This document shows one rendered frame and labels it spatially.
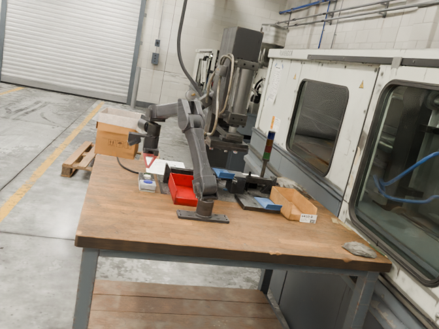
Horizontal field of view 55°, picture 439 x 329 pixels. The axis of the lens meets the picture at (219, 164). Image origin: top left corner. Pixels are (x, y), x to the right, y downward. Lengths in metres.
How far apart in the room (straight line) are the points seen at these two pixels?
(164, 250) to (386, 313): 0.88
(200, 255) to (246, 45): 1.01
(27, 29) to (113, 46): 1.98
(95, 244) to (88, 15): 9.98
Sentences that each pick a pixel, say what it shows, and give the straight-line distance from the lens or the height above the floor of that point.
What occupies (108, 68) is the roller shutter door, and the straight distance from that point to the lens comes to 11.10.
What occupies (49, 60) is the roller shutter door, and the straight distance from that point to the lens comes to 11.31.
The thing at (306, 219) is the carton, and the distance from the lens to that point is 1.86.
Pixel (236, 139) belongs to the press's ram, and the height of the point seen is 1.16.
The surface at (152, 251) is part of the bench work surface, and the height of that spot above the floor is 0.87.
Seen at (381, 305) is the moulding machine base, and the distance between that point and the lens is 1.84.
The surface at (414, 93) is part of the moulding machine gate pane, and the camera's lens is 1.82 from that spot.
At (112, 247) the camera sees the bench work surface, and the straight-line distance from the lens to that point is 1.37.
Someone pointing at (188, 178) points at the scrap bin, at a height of 0.94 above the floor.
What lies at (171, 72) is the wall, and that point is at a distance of 11.12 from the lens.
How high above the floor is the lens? 1.48
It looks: 13 degrees down
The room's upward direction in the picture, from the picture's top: 12 degrees clockwise
